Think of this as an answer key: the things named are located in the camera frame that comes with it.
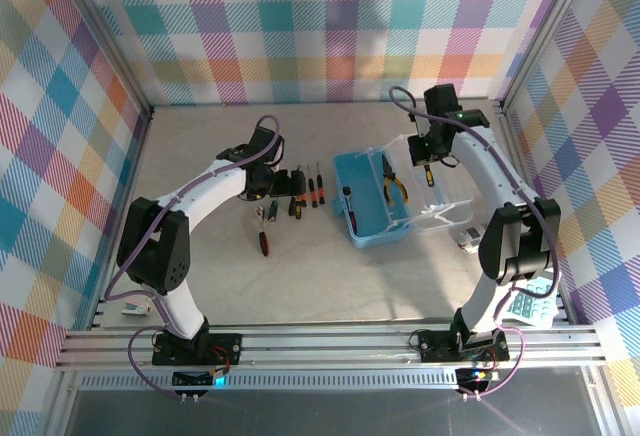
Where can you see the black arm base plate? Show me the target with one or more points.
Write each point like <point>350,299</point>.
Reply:
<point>435,348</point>
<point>225,351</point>

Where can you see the aluminium side rail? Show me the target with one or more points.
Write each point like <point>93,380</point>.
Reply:
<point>520,156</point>
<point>135,156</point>

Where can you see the plaid backdrop panel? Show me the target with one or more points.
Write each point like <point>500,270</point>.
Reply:
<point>600,156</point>
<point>325,21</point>
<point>45,156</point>

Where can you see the orange black precision screwdriver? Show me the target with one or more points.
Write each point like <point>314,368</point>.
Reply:
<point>311,193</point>
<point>320,191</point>

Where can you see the controller board with LED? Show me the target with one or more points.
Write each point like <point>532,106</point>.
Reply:
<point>190,380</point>
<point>480,375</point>

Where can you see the green black screwdriver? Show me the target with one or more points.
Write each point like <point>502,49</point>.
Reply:
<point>273,212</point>

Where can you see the small white blue object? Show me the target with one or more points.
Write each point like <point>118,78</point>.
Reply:
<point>136,309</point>

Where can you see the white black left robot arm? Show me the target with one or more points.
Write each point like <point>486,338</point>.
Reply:
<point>215,191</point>

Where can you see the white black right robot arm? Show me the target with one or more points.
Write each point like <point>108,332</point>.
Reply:
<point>480,166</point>

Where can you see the aluminium frame post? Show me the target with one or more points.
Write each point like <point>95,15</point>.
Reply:
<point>111,43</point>
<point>545,31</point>

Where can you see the aluminium mounting rail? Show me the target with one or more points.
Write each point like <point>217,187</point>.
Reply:
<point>325,346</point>

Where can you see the blue toolbox with clear lid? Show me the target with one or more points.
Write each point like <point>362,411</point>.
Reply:
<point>367,191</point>

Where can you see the yellow black pliers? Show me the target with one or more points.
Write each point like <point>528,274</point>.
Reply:
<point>387,172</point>

